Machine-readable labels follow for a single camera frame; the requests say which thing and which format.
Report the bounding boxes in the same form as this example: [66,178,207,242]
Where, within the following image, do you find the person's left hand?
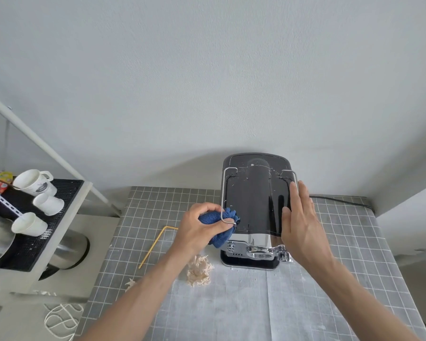
[172,202,235,258]

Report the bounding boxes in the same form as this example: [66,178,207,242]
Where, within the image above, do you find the person's right hand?
[281,180,337,269]

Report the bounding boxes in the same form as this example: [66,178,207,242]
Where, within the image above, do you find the blue cleaning cloth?
[198,208,241,248]

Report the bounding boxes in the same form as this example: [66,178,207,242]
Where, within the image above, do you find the black coffee machine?
[220,153,299,271]

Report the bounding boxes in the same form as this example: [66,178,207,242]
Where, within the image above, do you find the person's left forearm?
[76,244,200,341]

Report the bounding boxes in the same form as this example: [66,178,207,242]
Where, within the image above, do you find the person's right forearm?
[319,257,424,341]

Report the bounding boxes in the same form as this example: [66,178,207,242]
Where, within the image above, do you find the crumpled beige tissue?
[187,255,214,288]

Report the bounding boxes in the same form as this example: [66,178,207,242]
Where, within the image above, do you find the yellow bent straw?
[138,226,179,270]

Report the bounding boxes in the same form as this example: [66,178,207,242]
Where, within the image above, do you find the grey grid cutting mat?
[74,186,426,341]

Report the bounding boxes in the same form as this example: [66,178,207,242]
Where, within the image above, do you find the white metal shelf rack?
[0,88,123,304]

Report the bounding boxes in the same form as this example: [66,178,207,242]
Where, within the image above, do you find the steel canister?
[38,229,91,282]

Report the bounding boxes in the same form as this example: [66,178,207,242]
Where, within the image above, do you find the white paper cup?
[33,193,65,216]
[11,212,49,238]

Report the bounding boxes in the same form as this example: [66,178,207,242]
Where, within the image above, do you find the black rubber bar mat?
[0,178,85,273]

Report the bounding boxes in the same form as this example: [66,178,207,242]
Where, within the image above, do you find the white plastic strip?
[0,194,24,216]

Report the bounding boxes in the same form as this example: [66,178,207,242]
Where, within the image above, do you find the thin brown stick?
[0,174,21,191]

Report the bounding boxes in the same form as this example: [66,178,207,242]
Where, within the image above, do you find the black power cable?
[309,195,374,211]

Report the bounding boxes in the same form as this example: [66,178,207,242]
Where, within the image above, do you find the white coiled cord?
[43,303,84,341]

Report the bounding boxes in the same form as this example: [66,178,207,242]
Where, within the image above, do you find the white printed mug with handle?
[13,169,58,197]

